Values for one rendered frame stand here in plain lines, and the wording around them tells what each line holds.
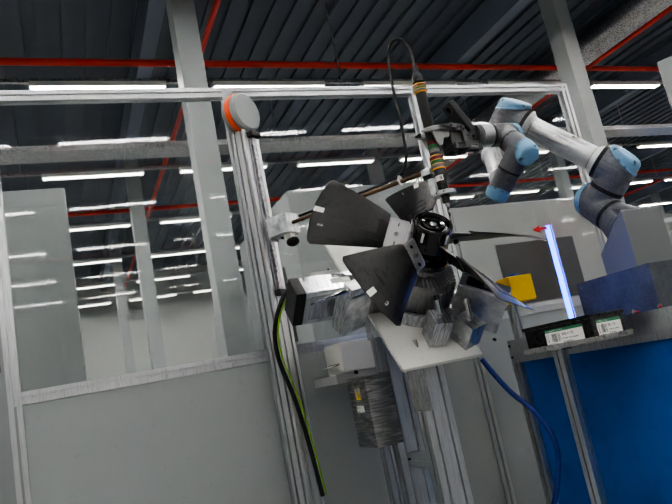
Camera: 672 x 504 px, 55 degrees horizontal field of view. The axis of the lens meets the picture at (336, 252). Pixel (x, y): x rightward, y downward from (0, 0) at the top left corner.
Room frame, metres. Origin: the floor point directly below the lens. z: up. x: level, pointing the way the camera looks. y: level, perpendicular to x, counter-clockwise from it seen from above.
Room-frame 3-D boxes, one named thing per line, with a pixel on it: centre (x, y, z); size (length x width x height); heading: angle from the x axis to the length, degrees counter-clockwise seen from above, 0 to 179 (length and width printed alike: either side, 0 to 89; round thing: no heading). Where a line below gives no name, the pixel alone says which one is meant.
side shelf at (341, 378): (2.36, -0.04, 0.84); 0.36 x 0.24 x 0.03; 113
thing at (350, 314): (1.83, -0.01, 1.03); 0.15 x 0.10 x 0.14; 23
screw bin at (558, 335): (1.82, -0.60, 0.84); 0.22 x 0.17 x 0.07; 38
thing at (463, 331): (1.89, -0.33, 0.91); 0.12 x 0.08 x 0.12; 23
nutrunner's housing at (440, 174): (1.90, -0.36, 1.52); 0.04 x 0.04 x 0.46
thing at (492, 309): (1.94, -0.39, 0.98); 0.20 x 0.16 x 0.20; 23
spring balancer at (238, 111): (2.28, 0.25, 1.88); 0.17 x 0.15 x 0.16; 113
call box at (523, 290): (2.31, -0.58, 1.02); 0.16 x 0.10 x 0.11; 23
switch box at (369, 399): (2.12, -0.02, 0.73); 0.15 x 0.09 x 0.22; 23
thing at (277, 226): (2.23, 0.17, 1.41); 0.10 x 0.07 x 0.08; 58
